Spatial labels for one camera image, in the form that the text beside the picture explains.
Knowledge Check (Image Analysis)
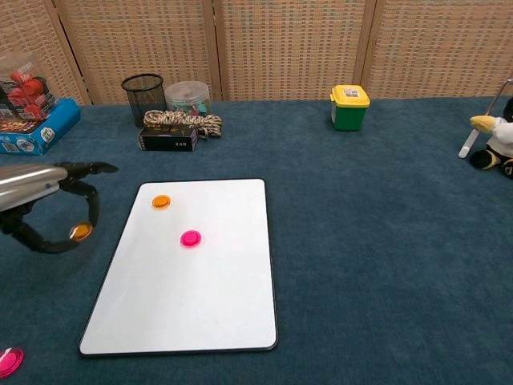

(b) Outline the white rectangular board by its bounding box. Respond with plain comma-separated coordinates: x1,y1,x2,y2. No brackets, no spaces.
78,178,279,358

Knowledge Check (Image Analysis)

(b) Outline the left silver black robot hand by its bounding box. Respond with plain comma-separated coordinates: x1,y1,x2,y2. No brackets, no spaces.
0,160,119,254

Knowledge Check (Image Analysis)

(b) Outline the pink disc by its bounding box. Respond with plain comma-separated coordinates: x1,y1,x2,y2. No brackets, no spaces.
0,346,25,376
180,229,203,249

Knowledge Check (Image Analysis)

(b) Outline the blue table cloth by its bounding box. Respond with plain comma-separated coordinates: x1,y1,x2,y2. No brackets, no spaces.
0,95,513,385

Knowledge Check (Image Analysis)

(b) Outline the woven wooden folding screen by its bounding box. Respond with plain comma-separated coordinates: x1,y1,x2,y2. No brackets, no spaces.
0,0,513,106

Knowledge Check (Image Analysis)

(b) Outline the clear box with red items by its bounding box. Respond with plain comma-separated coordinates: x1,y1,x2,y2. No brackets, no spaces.
0,51,60,121

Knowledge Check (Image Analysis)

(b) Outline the yellow-lidded green container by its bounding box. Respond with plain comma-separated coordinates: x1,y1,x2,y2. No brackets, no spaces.
329,84,371,132

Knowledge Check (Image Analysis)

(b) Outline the plush toy on swing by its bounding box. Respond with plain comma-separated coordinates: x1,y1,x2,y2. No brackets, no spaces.
458,79,513,160

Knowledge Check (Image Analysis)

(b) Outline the black mesh pen cup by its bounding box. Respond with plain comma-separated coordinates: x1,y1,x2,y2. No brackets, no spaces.
121,73,165,128

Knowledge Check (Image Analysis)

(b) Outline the clear jar of coloured clips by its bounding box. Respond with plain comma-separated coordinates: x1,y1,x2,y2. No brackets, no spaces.
164,80,212,117

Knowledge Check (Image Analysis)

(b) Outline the small black cardboard box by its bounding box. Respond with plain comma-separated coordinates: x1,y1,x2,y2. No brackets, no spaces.
137,123,200,153

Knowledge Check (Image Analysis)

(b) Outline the black and white plush toy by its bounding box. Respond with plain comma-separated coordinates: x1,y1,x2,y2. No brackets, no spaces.
468,95,513,177

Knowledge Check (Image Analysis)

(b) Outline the braided rope bundle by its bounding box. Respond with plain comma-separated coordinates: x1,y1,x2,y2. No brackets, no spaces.
143,110,224,140

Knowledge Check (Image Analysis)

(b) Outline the blue printed cardboard box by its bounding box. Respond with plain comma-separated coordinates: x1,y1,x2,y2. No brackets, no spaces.
0,98,82,156

